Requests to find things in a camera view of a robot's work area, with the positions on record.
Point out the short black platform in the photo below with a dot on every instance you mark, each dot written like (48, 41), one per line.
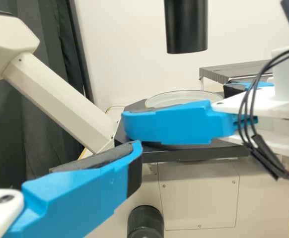
(234, 70)

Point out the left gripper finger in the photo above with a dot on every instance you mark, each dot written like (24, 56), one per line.
(80, 193)

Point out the petri dish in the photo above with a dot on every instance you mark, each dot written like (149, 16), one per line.
(179, 98)

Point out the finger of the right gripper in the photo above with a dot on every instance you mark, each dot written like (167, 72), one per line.
(174, 126)

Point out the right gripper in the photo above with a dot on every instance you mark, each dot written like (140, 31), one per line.
(283, 109)

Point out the cream microscope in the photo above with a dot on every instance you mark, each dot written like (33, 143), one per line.
(196, 193)

